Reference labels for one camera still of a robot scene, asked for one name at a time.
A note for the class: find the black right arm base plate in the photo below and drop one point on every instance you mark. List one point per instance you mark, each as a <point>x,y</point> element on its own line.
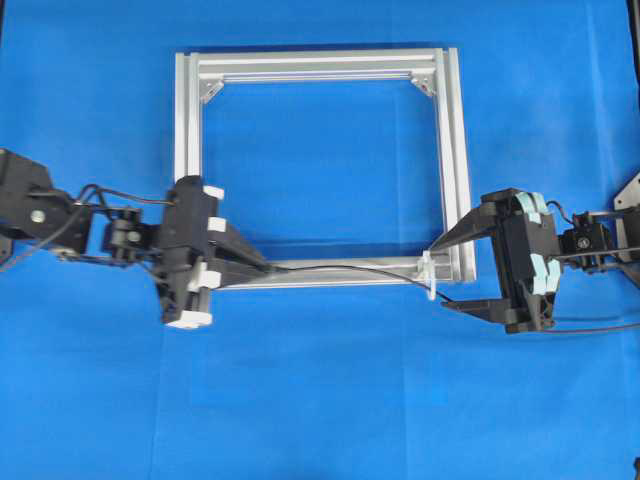
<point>626,203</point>

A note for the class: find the white loop holder clip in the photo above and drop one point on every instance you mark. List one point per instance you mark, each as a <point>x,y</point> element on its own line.
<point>426,270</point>

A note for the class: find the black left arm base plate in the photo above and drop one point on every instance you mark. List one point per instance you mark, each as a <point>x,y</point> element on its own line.
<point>6,249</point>

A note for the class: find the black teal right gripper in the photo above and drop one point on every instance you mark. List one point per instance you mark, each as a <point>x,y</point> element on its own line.
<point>525,244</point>

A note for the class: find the silver aluminium extrusion frame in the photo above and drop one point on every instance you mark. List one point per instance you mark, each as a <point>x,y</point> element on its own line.
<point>340,166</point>

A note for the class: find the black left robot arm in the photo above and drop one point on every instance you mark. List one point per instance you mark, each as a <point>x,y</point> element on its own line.
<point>82,229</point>

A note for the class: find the blue table cloth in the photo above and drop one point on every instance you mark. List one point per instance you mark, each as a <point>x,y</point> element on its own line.
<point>317,383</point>

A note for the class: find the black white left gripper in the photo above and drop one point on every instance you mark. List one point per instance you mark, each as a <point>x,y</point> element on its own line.
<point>182,245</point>

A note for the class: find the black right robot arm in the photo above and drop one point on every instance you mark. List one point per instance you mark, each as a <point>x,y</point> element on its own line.
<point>590,244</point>

